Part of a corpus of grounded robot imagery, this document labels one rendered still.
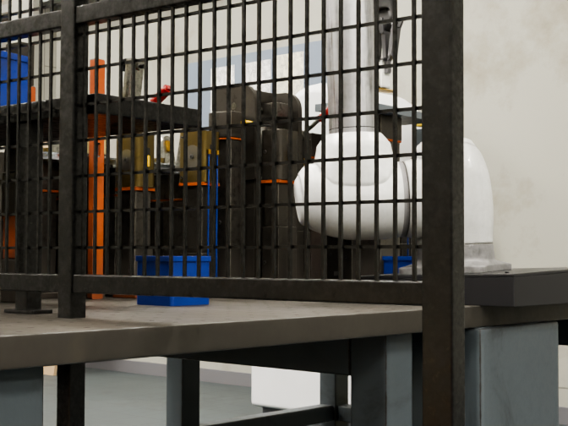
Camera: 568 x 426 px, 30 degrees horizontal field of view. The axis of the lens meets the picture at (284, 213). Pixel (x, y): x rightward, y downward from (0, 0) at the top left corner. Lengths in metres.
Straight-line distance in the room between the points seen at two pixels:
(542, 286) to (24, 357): 1.09
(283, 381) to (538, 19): 2.14
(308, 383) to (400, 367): 3.05
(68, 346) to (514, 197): 4.19
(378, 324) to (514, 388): 0.43
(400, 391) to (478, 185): 0.48
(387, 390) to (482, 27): 3.86
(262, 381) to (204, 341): 3.66
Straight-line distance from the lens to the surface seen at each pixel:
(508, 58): 5.44
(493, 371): 2.02
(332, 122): 2.13
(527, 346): 2.13
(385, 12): 2.76
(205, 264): 1.98
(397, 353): 1.86
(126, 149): 2.29
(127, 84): 2.32
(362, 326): 1.71
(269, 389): 5.08
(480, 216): 2.12
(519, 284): 1.98
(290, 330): 1.58
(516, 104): 5.38
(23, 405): 1.33
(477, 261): 2.11
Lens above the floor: 0.79
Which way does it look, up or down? 2 degrees up
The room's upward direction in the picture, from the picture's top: straight up
